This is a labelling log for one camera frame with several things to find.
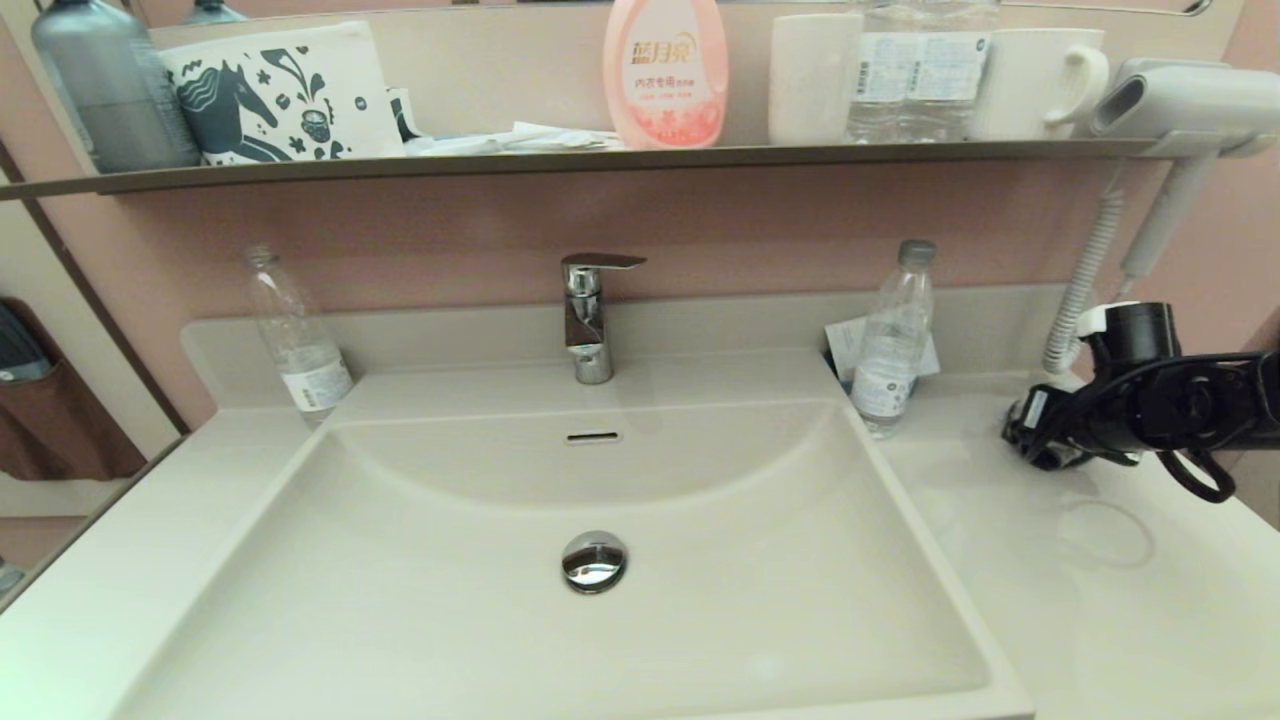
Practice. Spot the grey wall shelf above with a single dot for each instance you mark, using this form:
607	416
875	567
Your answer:
700	157

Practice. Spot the grey hair dryer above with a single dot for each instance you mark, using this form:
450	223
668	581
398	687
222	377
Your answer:
1190	100

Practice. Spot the white horse print pouch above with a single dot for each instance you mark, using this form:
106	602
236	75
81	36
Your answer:
280	98

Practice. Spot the white paper sachets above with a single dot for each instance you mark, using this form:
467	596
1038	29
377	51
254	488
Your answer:
540	138

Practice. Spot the paper packet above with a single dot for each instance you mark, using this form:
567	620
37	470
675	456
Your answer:
843	343

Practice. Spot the chrome drain stopper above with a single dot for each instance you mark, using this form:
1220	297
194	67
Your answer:
594	560

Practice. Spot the beige sink basin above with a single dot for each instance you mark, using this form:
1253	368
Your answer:
450	600

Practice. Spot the chrome faucet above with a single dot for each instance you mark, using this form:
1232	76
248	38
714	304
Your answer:
588	320

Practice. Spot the grey translucent bottle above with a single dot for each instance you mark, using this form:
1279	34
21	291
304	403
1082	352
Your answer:
110	95

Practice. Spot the small printed white item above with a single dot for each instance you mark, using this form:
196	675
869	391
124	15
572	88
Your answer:
405	115

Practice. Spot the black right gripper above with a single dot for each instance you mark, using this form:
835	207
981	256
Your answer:
1060	425

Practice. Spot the dark grey pocketed item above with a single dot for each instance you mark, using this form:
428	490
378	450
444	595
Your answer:
20	350

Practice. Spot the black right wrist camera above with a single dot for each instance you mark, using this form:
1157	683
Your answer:
1130	335

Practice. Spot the clear bottle with grey cap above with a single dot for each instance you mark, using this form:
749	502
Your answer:
892	340

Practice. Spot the pink detergent bottle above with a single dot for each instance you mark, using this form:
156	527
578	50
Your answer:
665	80

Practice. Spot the clear bottle without cap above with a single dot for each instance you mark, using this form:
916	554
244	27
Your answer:
300	350

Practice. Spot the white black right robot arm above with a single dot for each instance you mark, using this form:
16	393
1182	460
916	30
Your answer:
1230	400

